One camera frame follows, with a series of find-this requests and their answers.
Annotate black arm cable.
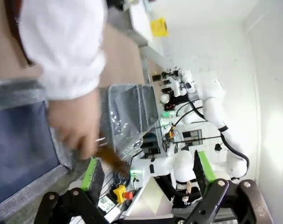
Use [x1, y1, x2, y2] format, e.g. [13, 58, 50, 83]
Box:
[176, 100, 250, 168]

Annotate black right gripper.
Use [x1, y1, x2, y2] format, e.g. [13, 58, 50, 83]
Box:
[163, 92, 187, 111]

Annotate seated person in black clothes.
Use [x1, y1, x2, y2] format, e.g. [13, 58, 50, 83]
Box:
[173, 179, 204, 210]

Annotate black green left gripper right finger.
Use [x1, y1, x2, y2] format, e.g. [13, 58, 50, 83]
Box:
[185, 150, 275, 224]

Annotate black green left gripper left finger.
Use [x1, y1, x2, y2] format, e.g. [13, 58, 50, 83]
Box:
[31, 157, 110, 224]

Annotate yellow emergency stop button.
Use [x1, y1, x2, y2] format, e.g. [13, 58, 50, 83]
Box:
[112, 184, 135, 204]

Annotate clear plastic bin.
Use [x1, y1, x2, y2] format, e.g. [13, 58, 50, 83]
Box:
[100, 84, 161, 161]

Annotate yellow box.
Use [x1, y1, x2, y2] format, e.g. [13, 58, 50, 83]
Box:
[150, 17, 170, 37]

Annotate grey basket with blue lining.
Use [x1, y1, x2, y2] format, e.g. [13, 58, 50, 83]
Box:
[0, 78, 86, 224]

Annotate person's bare hand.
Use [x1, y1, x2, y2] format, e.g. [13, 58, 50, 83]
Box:
[48, 87, 103, 161]

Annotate white control box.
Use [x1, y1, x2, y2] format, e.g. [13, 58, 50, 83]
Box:
[129, 168, 145, 190]

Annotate forearm in white sleeve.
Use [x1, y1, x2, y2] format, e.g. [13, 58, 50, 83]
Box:
[18, 0, 108, 101]

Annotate white side table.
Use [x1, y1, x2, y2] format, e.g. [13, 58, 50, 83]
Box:
[129, 0, 166, 56]

